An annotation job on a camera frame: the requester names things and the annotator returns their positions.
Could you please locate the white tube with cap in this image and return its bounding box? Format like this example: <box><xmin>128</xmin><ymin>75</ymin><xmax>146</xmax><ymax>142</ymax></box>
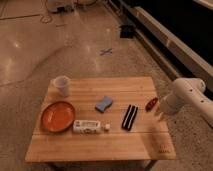
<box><xmin>73</xmin><ymin>120</ymin><xmax>111</xmax><ymax>134</ymax></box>

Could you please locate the blue sponge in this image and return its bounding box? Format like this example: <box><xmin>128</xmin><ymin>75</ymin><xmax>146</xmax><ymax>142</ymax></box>
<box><xmin>95</xmin><ymin>96</ymin><xmax>113</xmax><ymax>113</ymax></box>

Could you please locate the orange plate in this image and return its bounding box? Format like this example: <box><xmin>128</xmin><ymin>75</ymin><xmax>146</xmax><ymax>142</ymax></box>
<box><xmin>41</xmin><ymin>101</ymin><xmax>75</xmax><ymax>133</ymax></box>

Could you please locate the wooden folding table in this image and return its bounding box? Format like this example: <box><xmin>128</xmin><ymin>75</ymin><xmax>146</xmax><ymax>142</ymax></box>
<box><xmin>25</xmin><ymin>77</ymin><xmax>176</xmax><ymax>163</ymax></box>

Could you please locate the white plastic cup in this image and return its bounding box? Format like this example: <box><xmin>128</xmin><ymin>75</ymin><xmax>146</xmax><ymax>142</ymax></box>
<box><xmin>53</xmin><ymin>76</ymin><xmax>70</xmax><ymax>97</ymax></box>

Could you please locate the black box on floor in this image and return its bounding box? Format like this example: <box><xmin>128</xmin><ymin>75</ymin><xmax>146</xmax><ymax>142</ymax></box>
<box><xmin>120</xmin><ymin>25</ymin><xmax>135</xmax><ymax>38</ymax></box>

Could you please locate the black white striped block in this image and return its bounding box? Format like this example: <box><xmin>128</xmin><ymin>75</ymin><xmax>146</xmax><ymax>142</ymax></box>
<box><xmin>121</xmin><ymin>105</ymin><xmax>138</xmax><ymax>131</ymax></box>

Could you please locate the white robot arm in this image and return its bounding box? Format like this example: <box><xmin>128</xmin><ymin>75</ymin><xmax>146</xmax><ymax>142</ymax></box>
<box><xmin>159</xmin><ymin>78</ymin><xmax>213</xmax><ymax>128</ymax></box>

